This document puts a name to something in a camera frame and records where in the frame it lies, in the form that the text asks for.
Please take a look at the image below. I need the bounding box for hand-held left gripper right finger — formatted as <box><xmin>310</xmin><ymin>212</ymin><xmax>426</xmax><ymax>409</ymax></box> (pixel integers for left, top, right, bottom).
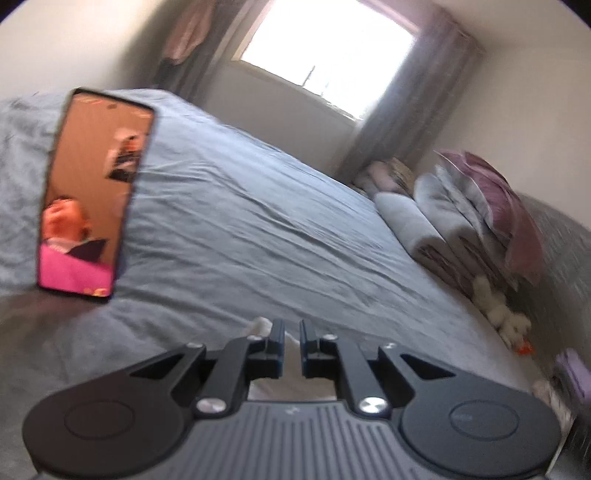
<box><xmin>299</xmin><ymin>319</ymin><xmax>456</xmax><ymax>419</ymax></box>

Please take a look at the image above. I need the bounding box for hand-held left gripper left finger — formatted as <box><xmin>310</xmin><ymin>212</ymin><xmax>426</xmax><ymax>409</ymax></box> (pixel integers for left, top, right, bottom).
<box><xmin>131</xmin><ymin>318</ymin><xmax>286</xmax><ymax>419</ymax></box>

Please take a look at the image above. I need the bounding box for white long-sleeved shirt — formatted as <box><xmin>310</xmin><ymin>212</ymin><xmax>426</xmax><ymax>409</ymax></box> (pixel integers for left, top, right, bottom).
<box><xmin>242</xmin><ymin>317</ymin><xmax>339</xmax><ymax>403</ymax></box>

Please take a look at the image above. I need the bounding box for rolled grey quilt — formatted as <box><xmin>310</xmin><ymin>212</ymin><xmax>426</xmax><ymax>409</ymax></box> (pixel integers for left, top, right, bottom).
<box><xmin>374</xmin><ymin>191</ymin><xmax>468</xmax><ymax>288</ymax></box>

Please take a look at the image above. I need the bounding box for pink bundled cloth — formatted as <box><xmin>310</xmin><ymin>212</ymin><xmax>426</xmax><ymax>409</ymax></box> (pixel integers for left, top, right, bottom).
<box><xmin>353</xmin><ymin>157</ymin><xmax>417</xmax><ymax>200</ymax></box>

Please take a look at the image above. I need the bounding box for white plush toy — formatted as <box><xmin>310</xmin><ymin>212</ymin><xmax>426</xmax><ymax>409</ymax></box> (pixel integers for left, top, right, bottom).
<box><xmin>471</xmin><ymin>274</ymin><xmax>533</xmax><ymax>350</ymax></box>

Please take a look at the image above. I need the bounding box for large folded grey quilt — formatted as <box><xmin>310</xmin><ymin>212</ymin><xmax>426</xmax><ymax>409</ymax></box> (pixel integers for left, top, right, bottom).
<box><xmin>413</xmin><ymin>164</ymin><xmax>519</xmax><ymax>288</ymax></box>

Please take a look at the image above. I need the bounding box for pink pillow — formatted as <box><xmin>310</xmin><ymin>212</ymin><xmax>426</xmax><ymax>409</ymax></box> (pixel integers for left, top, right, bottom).
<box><xmin>434</xmin><ymin>148</ymin><xmax>546</xmax><ymax>285</ymax></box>

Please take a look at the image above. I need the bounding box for black smartphone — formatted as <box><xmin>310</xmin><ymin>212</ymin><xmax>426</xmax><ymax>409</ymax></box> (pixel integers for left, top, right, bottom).
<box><xmin>37</xmin><ymin>88</ymin><xmax>156</xmax><ymax>304</ymax></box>

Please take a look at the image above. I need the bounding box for folded purple cloth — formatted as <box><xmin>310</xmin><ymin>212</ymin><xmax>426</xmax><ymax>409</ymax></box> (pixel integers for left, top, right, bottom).
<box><xmin>554</xmin><ymin>348</ymin><xmax>588</xmax><ymax>412</ymax></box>

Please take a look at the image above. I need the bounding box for grey curtain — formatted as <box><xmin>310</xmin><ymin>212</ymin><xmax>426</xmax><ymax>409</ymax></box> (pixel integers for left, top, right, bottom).
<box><xmin>154</xmin><ymin>0</ymin><xmax>265</xmax><ymax>105</ymax></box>
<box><xmin>332</xmin><ymin>4</ymin><xmax>484</xmax><ymax>186</ymax></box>

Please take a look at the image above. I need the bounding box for window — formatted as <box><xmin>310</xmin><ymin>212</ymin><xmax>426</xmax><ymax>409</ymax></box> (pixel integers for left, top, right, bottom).
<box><xmin>233</xmin><ymin>0</ymin><xmax>422</xmax><ymax>124</ymax></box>

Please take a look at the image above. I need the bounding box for pink hanging garment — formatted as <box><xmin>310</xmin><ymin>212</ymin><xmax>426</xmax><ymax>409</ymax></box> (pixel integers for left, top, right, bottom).
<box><xmin>161</xmin><ymin>0</ymin><xmax>219</xmax><ymax>64</ymax></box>

